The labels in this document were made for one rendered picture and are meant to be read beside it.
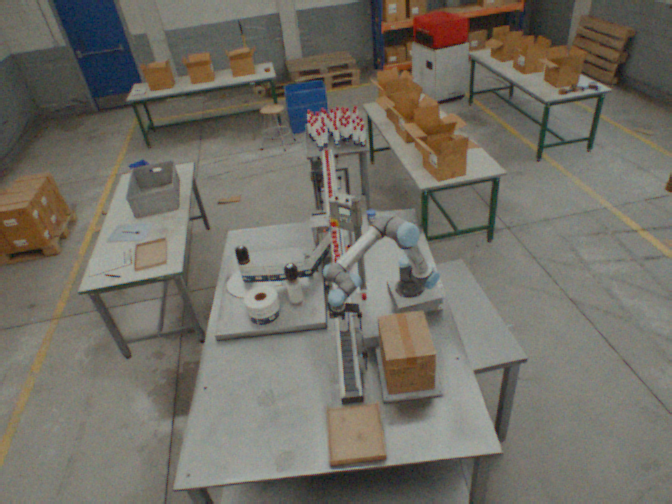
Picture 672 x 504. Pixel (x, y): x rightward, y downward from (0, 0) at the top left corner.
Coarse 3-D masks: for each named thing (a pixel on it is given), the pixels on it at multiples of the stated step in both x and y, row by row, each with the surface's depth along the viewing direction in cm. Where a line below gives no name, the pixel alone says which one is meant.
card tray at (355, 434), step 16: (336, 416) 239; (352, 416) 238; (368, 416) 237; (336, 432) 232; (352, 432) 231; (368, 432) 230; (336, 448) 225; (352, 448) 225; (368, 448) 224; (384, 448) 220; (336, 464) 219
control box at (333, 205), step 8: (328, 200) 281; (344, 200) 279; (360, 200) 280; (336, 208) 280; (360, 208) 282; (336, 216) 284; (344, 216) 281; (352, 216) 277; (336, 224) 288; (344, 224) 285; (352, 224) 281
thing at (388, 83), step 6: (378, 72) 567; (384, 72) 569; (390, 72) 570; (396, 72) 571; (378, 78) 570; (384, 78) 571; (390, 78) 572; (396, 78) 574; (402, 78) 538; (408, 78) 554; (378, 84) 572; (384, 84) 574; (390, 84) 540; (396, 84) 542; (402, 84) 544; (408, 84) 550; (378, 90) 575; (384, 90) 578; (390, 90) 545; (396, 90) 547; (402, 90) 548; (378, 96) 580
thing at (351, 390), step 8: (344, 336) 275; (344, 344) 270; (344, 352) 265; (352, 352) 265; (344, 360) 261; (352, 360) 260; (344, 368) 257; (352, 368) 256; (344, 376) 252; (352, 376) 252; (344, 384) 248; (352, 384) 248; (352, 392) 244
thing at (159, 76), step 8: (144, 64) 724; (152, 64) 734; (160, 64) 734; (168, 64) 721; (144, 72) 704; (152, 72) 707; (160, 72) 710; (168, 72) 715; (152, 80) 715; (160, 80) 717; (168, 80) 718; (152, 88) 722; (160, 88) 723; (168, 88) 725
